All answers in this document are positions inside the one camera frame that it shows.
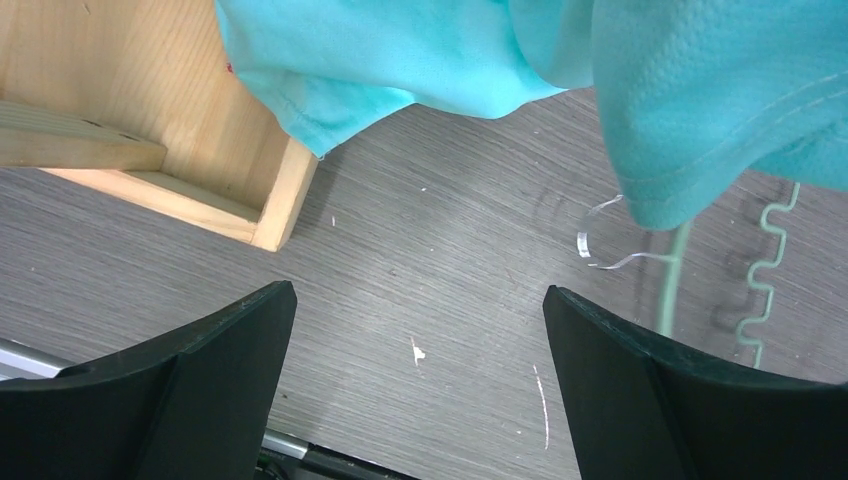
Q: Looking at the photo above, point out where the wooden clothes rack frame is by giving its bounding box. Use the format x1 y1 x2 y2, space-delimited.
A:
1 1 318 252

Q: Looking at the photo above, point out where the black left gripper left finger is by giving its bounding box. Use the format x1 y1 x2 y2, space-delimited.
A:
1 281 297 479

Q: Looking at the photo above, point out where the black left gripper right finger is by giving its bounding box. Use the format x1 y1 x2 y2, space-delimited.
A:
543 286 847 479

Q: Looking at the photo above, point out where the green notched hanger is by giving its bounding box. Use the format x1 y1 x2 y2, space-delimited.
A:
576 182 801 369

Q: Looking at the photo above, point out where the teal cloth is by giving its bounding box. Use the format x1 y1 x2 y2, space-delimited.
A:
215 0 847 230

